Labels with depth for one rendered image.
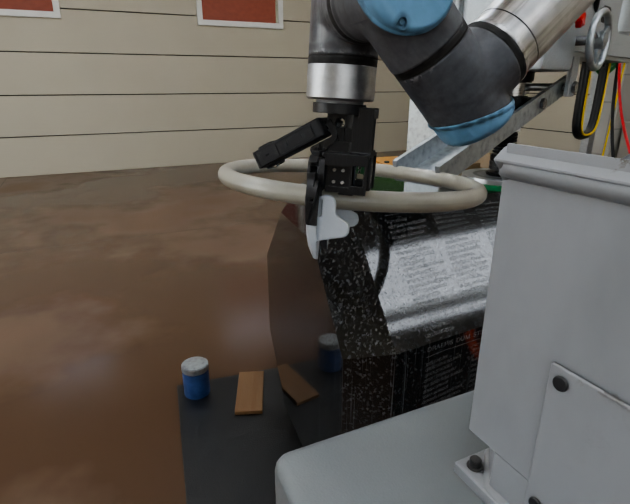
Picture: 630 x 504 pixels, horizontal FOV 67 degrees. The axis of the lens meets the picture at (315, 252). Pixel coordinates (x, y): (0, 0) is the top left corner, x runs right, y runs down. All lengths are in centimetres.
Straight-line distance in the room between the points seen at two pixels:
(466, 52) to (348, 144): 19
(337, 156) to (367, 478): 39
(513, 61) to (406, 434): 40
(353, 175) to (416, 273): 48
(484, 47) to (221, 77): 683
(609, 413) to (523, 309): 7
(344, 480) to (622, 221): 27
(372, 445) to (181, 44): 696
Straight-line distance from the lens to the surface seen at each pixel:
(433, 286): 110
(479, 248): 122
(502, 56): 58
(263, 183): 71
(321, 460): 42
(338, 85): 61
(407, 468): 43
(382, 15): 50
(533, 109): 142
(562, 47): 140
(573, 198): 29
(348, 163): 62
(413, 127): 231
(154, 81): 716
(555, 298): 31
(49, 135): 720
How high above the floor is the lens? 114
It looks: 20 degrees down
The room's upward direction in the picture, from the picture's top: straight up
